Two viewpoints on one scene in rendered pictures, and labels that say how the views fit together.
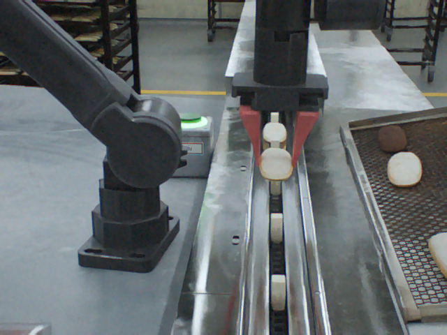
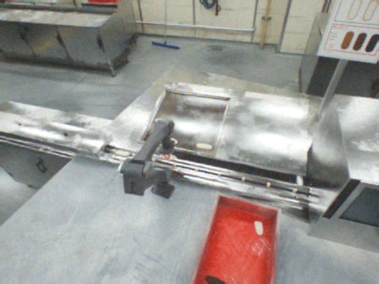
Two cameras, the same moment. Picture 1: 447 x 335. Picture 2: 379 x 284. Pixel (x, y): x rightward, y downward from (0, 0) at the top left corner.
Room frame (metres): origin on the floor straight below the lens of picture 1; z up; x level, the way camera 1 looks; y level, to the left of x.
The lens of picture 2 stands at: (0.35, 0.80, 2.01)
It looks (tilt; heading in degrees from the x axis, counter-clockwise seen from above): 46 degrees down; 286
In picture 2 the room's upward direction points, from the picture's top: 4 degrees counter-clockwise
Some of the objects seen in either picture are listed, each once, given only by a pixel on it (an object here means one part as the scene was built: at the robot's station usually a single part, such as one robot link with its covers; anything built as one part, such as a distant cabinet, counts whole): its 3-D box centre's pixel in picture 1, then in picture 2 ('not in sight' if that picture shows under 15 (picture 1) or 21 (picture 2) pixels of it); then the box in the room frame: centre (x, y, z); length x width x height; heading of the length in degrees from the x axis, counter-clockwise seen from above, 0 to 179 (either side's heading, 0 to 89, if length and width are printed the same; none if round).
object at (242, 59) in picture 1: (274, 33); (30, 129); (1.81, -0.13, 0.89); 1.25 x 0.18 x 0.09; 176
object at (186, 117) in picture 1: (188, 121); not in sight; (0.98, 0.05, 0.90); 0.04 x 0.04 x 0.02
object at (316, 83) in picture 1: (280, 62); (167, 143); (0.74, -0.06, 1.04); 0.10 x 0.07 x 0.07; 86
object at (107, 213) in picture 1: (130, 213); (162, 186); (0.73, 0.11, 0.86); 0.12 x 0.09 x 0.08; 167
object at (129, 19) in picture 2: not in sight; (112, 25); (2.84, -3.25, 0.44); 0.70 x 0.55 x 0.87; 176
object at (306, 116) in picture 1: (283, 126); not in sight; (0.74, -0.07, 0.97); 0.07 x 0.07 x 0.09; 86
